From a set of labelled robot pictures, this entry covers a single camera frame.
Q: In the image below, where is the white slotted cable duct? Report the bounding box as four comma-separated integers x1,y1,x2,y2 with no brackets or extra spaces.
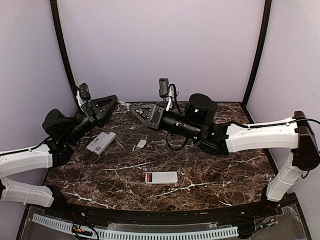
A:
32,213,239,240

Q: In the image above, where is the clear handled screwdriver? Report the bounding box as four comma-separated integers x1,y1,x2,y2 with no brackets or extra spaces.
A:
117,99,131,107

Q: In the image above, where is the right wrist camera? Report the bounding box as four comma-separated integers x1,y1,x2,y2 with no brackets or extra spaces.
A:
158,78,177,101

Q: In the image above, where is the orange battery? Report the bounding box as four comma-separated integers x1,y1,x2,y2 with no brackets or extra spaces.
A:
145,173,152,183

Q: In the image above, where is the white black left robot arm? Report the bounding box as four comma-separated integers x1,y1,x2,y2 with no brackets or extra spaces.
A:
0,95,117,218

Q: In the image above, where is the white remote control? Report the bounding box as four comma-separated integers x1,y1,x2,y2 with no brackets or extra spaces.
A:
145,171,178,185

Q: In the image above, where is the white battery cover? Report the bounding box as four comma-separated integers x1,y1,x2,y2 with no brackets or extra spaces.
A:
136,139,147,149

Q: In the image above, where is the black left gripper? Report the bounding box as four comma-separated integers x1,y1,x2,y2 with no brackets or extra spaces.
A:
62,94,119,146

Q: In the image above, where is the black front rail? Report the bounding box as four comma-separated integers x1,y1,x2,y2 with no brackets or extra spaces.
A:
44,193,304,226

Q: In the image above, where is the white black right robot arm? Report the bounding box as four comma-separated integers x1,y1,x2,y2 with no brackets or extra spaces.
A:
130,93,320,217

